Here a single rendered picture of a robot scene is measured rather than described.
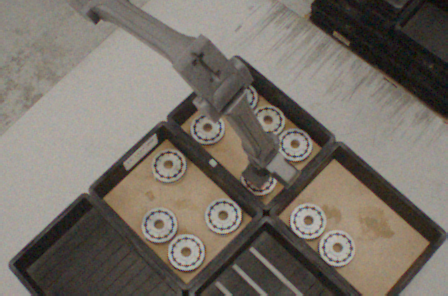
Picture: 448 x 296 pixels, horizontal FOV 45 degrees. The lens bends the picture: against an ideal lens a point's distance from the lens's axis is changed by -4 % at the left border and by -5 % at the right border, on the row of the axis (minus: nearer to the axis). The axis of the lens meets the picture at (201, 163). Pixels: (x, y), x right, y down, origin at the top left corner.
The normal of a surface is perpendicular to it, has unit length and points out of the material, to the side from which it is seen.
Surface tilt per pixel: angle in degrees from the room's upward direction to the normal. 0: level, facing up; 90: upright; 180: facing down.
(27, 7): 0
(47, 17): 0
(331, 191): 0
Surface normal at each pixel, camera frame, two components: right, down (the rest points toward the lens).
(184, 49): -0.43, -0.39
